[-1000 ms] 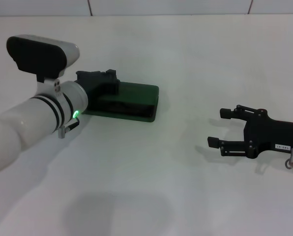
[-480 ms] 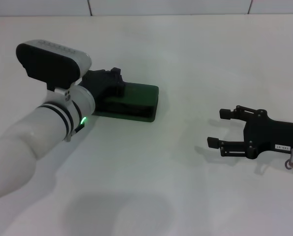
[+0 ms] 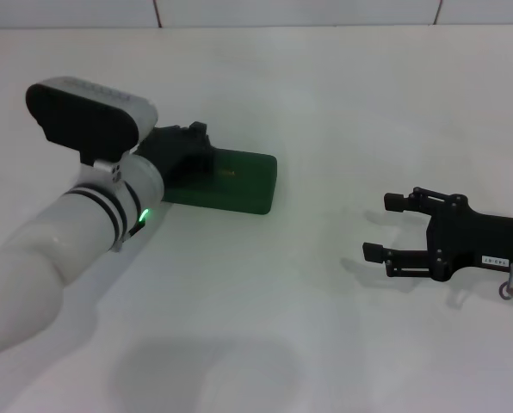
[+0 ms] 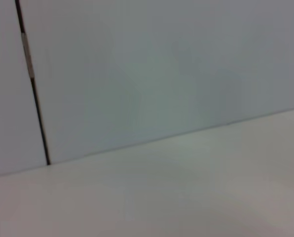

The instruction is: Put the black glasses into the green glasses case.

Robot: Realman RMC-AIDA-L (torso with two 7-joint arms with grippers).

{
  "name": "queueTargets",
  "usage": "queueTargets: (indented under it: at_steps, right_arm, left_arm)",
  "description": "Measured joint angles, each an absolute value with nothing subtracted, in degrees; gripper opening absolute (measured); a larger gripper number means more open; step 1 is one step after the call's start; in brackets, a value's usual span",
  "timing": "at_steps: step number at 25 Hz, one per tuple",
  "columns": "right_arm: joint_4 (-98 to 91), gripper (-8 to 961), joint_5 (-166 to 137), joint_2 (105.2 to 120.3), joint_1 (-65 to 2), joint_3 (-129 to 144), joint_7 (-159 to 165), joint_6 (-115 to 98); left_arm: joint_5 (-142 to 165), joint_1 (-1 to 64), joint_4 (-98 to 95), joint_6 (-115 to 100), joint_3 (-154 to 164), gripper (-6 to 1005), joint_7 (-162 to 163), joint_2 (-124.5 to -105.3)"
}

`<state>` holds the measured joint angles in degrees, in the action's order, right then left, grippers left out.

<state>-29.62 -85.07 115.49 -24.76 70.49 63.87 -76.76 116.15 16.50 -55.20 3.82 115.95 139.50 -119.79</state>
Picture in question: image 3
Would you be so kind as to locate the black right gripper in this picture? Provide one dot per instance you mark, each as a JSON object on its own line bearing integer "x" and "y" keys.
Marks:
{"x": 489, "y": 241}

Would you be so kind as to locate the green glasses case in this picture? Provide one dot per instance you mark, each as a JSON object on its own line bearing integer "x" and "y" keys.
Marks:
{"x": 248, "y": 185}

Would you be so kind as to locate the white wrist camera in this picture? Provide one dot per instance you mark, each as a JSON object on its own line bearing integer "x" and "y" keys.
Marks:
{"x": 88, "y": 120}

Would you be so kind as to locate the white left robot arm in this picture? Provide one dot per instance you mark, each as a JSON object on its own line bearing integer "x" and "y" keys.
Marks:
{"x": 67, "y": 232}

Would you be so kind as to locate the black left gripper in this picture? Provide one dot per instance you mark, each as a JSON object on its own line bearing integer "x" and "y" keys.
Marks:
{"x": 170, "y": 146}

